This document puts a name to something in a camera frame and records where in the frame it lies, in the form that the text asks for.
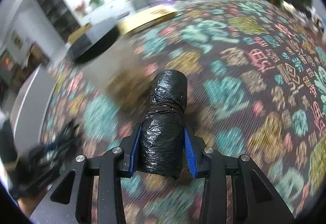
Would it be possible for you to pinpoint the row of small bottles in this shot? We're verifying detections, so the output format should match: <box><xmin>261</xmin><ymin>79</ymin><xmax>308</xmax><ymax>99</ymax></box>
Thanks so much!
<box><xmin>281</xmin><ymin>1</ymin><xmax>326</xmax><ymax>33</ymax></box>

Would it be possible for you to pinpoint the clear jar with black lid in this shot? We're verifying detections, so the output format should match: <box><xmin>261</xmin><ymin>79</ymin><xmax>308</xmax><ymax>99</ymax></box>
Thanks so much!
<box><xmin>68</xmin><ymin>24</ymin><xmax>153</xmax><ymax>112</ymax></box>

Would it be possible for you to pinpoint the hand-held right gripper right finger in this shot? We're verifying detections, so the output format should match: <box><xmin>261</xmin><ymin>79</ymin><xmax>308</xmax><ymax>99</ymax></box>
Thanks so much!
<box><xmin>184</xmin><ymin>128</ymin><xmax>296</xmax><ymax>224</ymax></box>

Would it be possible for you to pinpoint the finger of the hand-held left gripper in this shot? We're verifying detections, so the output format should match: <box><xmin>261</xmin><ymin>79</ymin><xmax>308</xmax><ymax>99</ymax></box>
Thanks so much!
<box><xmin>33</xmin><ymin>121</ymin><xmax>84</xmax><ymax>184</ymax></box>

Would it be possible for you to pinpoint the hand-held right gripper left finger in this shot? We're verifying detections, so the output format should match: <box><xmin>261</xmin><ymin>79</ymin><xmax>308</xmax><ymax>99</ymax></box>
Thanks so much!
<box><xmin>29</xmin><ymin>122</ymin><xmax>143</xmax><ymax>224</ymax></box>

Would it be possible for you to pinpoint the white television cabinet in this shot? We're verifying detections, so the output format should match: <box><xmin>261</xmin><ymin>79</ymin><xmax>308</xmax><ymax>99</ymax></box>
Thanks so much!
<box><xmin>76</xmin><ymin>0</ymin><xmax>179</xmax><ymax>36</ymax></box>

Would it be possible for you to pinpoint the red flower vase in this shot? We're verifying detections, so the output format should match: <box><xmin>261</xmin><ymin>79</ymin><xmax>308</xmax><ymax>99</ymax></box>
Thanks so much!
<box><xmin>75</xmin><ymin>1</ymin><xmax>88</xmax><ymax>15</ymax></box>

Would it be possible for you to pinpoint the yellow flat box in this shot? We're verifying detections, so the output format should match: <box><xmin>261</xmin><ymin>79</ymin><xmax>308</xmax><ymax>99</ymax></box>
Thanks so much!
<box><xmin>118</xmin><ymin>5</ymin><xmax>177</xmax><ymax>35</ymax></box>

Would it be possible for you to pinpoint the black plastic-wrapped roll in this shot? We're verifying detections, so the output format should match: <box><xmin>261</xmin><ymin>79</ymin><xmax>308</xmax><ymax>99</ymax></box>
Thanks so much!
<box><xmin>139</xmin><ymin>70</ymin><xmax>188</xmax><ymax>179</ymax></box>

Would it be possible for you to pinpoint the grey storage bin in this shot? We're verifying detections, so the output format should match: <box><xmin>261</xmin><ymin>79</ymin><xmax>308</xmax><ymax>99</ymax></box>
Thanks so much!
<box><xmin>11</xmin><ymin>66</ymin><xmax>62</xmax><ymax>149</ymax></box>

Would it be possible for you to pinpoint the cardboard box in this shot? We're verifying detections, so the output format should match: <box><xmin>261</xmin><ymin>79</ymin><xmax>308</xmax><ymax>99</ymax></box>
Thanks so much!
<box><xmin>67</xmin><ymin>23</ymin><xmax>93</xmax><ymax>44</ymax></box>

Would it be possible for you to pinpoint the dark glass display cabinet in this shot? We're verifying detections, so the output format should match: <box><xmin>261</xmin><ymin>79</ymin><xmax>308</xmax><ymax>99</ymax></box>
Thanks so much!
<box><xmin>30</xmin><ymin>0</ymin><xmax>82</xmax><ymax>43</ymax></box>

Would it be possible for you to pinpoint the wooden dining table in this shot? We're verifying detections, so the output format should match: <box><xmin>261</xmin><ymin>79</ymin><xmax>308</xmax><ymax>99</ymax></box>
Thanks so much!
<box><xmin>0</xmin><ymin>43</ymin><xmax>49</xmax><ymax>79</ymax></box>

